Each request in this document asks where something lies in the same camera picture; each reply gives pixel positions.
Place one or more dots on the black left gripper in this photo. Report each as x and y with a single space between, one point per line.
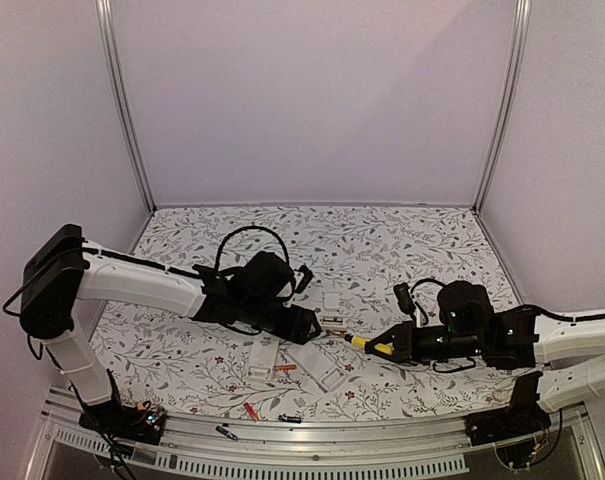
297 327

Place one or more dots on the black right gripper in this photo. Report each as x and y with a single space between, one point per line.
405 347

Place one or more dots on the white remote control with batteries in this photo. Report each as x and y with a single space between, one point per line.
333 322

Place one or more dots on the small white battery cover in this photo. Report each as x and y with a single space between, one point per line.
331 300

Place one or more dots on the yellow handled screwdriver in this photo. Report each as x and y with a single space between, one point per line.
361 342

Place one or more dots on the white air conditioner remote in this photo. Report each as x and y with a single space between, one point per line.
262 359

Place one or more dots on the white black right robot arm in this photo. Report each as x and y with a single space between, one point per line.
565 353

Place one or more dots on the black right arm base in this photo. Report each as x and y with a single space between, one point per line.
511 421

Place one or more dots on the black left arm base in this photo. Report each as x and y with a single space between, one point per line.
124 417

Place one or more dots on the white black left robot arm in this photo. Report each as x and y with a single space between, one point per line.
69 268

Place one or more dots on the orange loose battery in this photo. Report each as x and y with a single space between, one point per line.
283 368

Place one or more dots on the floral patterned table mat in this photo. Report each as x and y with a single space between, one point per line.
359 252

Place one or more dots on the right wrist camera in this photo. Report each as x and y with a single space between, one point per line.
408 305

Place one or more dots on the dark battery on rail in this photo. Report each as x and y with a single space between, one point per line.
290 419

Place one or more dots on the blue battery on rail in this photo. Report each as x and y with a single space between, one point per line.
225 432

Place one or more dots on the aluminium front rail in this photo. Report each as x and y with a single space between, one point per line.
419 448

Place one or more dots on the right aluminium frame post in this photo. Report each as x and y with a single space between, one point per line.
514 64

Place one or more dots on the aluminium frame post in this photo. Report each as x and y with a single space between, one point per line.
116 75
514 64

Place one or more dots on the left aluminium frame post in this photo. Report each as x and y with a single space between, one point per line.
116 75

